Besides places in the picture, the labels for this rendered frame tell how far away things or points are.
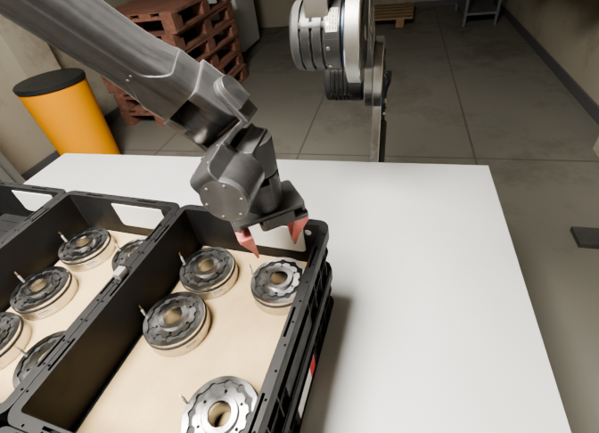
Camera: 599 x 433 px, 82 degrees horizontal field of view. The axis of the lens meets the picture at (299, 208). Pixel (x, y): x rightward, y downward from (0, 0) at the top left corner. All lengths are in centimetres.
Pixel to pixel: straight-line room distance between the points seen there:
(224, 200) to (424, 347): 49
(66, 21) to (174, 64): 9
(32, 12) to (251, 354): 48
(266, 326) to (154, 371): 18
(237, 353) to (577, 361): 135
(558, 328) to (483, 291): 94
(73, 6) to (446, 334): 72
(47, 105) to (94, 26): 244
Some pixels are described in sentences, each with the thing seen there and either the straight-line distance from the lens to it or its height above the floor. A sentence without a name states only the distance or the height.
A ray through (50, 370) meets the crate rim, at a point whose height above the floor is 93.
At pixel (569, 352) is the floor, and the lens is 170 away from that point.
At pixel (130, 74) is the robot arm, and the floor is 123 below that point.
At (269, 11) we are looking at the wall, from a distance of 648.
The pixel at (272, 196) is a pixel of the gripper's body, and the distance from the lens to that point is 46.
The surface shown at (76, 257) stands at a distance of 83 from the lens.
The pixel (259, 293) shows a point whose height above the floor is 86.
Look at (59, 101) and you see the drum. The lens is 280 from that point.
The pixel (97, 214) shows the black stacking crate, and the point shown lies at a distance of 90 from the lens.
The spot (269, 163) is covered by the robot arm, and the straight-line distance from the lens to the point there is 44.
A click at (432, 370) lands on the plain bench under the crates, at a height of 70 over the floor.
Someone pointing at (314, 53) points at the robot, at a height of 112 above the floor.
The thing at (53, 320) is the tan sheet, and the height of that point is 83.
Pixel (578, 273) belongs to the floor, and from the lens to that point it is 198.
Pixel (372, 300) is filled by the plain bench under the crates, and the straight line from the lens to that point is 77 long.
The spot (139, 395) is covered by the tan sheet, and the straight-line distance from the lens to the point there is 62.
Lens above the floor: 133
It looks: 40 degrees down
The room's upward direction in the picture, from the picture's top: 8 degrees counter-clockwise
